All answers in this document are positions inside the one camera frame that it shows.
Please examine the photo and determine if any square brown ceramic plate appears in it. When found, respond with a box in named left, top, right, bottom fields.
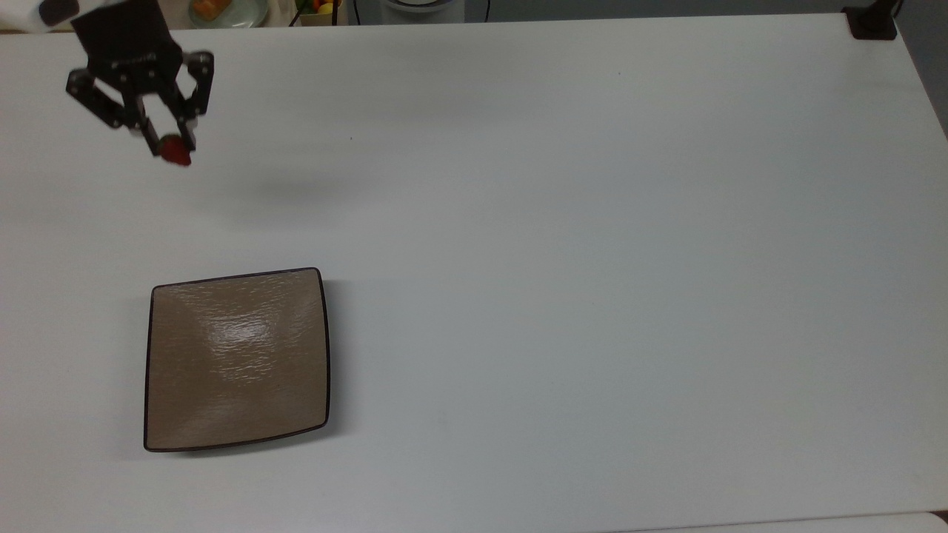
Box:
left=143, top=267, right=331, bottom=453

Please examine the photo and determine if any pale green round plate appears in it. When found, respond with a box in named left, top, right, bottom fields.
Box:
left=187, top=0, right=270, bottom=30

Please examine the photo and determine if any box of colourful fruit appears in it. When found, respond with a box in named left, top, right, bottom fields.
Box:
left=289, top=0, right=346, bottom=27

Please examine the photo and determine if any white round appliance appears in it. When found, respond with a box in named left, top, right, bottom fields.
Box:
left=379, top=0, right=467, bottom=24

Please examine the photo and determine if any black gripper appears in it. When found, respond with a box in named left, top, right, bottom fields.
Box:
left=65, top=0, right=216, bottom=158

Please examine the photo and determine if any red strawberry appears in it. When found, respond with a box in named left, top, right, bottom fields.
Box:
left=160, top=135, right=194, bottom=168

